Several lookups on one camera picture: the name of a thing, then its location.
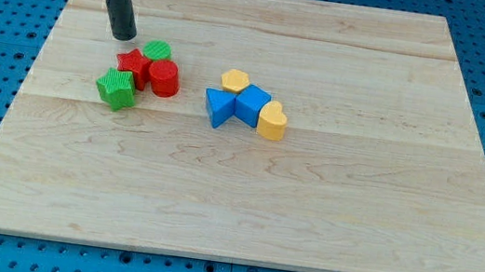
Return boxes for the blue triangle block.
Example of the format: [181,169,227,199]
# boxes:
[206,88,236,129]

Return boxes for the blue cube block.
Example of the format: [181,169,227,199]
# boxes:
[235,85,272,128]

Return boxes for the red star block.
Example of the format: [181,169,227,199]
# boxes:
[116,48,152,91]

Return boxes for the green cylinder block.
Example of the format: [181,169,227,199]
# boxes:
[142,39,172,61]

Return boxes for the yellow hexagon block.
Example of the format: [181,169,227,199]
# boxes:
[221,69,250,94]

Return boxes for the yellow heart block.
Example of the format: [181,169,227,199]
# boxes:
[256,101,288,142]

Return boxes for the red cylinder block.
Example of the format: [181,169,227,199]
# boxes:
[148,60,180,98]

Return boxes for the light wooden board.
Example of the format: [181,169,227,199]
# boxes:
[0,0,485,272]

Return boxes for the green star block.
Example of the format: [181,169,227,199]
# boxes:
[96,67,136,112]

